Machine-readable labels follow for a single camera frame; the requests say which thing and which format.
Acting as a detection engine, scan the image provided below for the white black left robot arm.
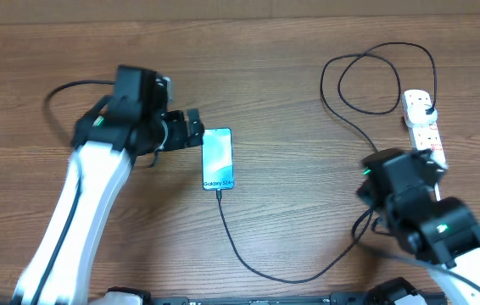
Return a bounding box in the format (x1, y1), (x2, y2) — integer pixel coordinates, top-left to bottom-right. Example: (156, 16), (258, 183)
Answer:
(10, 65), (204, 304)

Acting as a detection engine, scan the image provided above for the white power strip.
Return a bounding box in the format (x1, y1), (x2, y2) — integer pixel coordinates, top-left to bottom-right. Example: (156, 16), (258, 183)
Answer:
(402, 89), (447, 164)

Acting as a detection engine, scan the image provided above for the white charger plug adapter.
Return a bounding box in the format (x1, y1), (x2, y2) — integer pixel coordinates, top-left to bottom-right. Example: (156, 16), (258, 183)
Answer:
(404, 104), (438, 128)

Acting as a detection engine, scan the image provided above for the brown cardboard backdrop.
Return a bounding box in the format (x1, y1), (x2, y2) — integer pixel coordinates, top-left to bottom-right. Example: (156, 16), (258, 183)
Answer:
(0, 0), (480, 25)

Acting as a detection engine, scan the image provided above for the blue Galaxy smartphone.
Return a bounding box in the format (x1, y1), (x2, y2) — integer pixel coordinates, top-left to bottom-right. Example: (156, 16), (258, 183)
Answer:
(202, 128), (235, 191)

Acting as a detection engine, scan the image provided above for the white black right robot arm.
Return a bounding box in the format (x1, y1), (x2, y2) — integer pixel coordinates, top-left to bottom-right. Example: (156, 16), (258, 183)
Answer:
(357, 148), (480, 304)

